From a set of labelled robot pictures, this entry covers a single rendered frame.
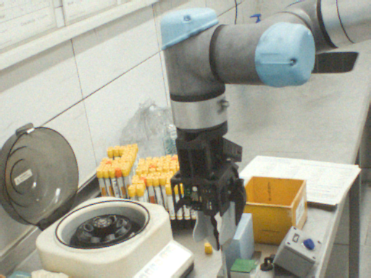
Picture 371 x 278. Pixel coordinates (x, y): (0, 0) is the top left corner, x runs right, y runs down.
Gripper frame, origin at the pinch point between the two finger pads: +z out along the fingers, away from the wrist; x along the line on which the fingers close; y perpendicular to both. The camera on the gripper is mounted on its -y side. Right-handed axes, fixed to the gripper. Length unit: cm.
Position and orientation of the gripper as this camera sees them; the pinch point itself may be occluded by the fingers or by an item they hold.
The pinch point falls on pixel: (221, 240)
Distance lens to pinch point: 87.8
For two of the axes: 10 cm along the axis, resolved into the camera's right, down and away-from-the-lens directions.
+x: 9.0, 0.5, -4.4
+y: -4.2, 4.3, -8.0
